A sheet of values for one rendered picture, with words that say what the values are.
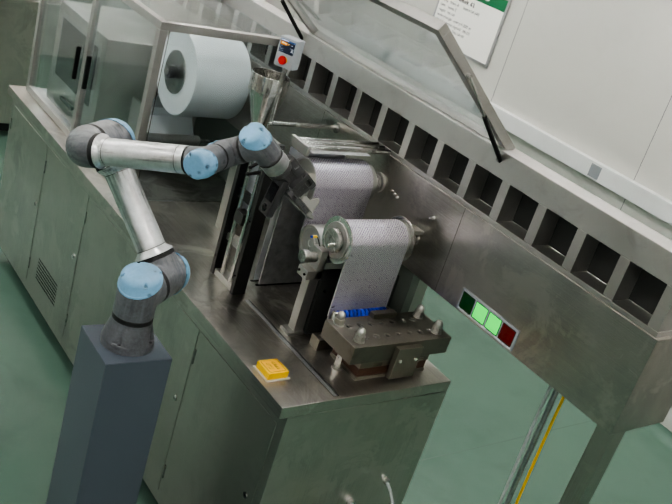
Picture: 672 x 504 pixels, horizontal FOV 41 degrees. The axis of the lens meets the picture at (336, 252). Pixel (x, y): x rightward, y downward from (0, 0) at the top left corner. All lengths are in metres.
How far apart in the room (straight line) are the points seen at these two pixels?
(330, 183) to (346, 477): 0.93
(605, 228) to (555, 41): 3.25
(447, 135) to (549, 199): 0.45
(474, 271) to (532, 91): 3.04
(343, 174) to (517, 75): 3.03
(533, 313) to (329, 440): 0.71
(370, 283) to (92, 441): 0.96
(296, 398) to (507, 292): 0.69
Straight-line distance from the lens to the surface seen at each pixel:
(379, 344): 2.72
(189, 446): 3.08
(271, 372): 2.62
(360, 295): 2.84
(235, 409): 2.79
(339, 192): 2.91
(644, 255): 2.42
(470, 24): 6.11
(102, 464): 2.76
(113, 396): 2.61
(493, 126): 2.65
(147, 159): 2.39
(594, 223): 2.50
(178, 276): 2.63
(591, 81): 5.45
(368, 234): 2.75
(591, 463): 2.79
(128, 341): 2.56
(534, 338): 2.64
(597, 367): 2.52
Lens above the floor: 2.30
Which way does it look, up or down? 23 degrees down
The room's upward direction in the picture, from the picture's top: 18 degrees clockwise
